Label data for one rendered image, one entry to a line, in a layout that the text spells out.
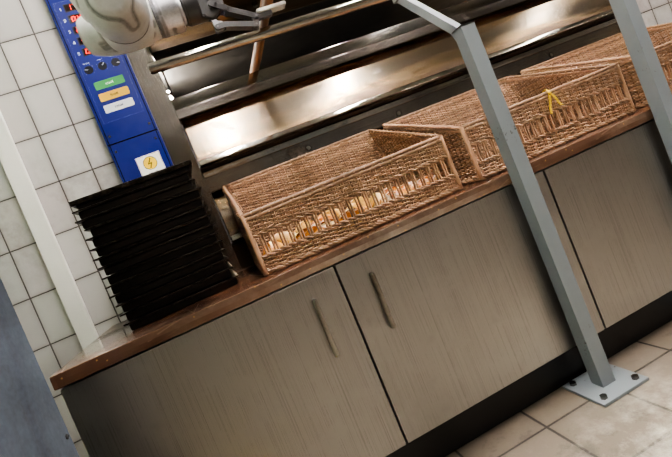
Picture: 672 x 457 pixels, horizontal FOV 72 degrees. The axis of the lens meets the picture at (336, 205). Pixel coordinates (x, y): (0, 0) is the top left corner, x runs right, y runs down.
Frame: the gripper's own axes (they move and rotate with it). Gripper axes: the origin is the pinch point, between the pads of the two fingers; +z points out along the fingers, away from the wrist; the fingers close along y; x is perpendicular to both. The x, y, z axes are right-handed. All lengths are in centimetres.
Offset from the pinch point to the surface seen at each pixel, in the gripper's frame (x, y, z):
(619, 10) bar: 3, 34, 87
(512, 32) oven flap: -55, 19, 100
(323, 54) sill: -54, 4, 24
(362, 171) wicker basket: -3.9, 47.7, 5.6
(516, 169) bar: 6, 61, 39
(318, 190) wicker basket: -4.3, 48.0, -6.3
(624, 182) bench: 0, 77, 72
